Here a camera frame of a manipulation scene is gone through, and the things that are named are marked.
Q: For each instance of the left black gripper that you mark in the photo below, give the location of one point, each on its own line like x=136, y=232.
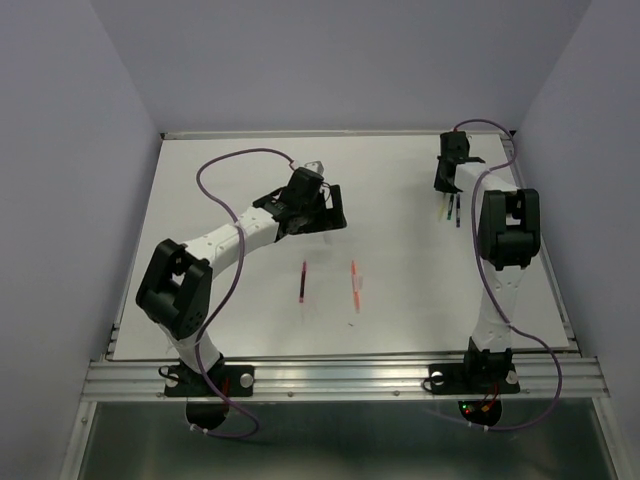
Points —
x=330, y=219

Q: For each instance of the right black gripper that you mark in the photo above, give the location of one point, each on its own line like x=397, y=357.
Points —
x=439, y=183

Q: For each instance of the purple pen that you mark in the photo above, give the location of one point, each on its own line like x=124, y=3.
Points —
x=458, y=210

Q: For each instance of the green pen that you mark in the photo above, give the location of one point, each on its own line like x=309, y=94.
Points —
x=450, y=206

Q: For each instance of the yellow pen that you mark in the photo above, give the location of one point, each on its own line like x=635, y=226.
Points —
x=443, y=207

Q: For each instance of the orange pen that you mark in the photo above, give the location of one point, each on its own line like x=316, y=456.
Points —
x=355, y=280

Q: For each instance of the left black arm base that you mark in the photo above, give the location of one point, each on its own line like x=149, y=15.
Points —
x=205, y=411

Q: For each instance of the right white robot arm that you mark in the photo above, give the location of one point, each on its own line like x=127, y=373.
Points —
x=505, y=221

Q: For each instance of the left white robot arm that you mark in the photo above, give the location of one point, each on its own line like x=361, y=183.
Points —
x=176, y=288

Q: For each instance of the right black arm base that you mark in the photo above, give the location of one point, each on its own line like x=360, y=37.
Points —
x=480, y=379

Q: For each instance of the red pen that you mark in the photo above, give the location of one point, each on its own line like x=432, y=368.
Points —
x=302, y=286

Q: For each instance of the white table board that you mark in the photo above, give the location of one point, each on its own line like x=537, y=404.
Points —
x=419, y=287

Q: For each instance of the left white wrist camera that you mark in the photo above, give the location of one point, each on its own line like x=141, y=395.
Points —
x=314, y=166

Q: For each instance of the aluminium front rail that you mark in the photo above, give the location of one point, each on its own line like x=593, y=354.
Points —
x=382, y=378

